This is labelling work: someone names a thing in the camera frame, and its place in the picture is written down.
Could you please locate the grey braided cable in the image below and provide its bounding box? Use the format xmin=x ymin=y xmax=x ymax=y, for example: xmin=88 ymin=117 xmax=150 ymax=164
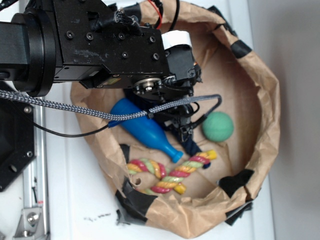
xmin=0 ymin=89 xmax=223 ymax=123

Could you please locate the thin black wire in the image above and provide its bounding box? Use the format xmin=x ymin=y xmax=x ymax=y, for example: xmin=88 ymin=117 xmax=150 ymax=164
xmin=23 ymin=117 xmax=118 ymax=138

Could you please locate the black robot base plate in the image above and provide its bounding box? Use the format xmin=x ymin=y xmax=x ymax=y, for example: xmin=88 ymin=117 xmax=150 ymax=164
xmin=0 ymin=99 xmax=35 ymax=192

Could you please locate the aluminium extrusion rail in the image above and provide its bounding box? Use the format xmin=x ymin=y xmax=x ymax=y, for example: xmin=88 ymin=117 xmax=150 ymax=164
xmin=13 ymin=104 xmax=51 ymax=240

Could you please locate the multicolour twisted rope toy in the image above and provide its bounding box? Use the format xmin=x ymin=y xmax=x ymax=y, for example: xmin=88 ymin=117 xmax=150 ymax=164
xmin=126 ymin=150 xmax=217 ymax=195

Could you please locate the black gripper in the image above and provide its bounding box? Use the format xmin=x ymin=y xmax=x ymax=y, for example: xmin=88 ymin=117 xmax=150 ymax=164
xmin=132 ymin=44 xmax=202 ymax=147

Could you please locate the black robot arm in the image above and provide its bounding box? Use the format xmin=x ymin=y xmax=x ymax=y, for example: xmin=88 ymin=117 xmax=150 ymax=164
xmin=0 ymin=0 xmax=201 ymax=143

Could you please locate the green dimpled ball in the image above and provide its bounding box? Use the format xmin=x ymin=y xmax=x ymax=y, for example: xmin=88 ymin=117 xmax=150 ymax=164
xmin=202 ymin=111 xmax=234 ymax=142

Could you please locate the blue plastic bottle toy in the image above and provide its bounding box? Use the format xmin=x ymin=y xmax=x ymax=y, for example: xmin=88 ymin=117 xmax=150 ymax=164
xmin=110 ymin=98 xmax=183 ymax=163

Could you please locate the brown paper bag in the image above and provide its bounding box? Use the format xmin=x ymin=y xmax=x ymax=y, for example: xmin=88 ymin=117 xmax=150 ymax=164
xmin=85 ymin=2 xmax=280 ymax=239

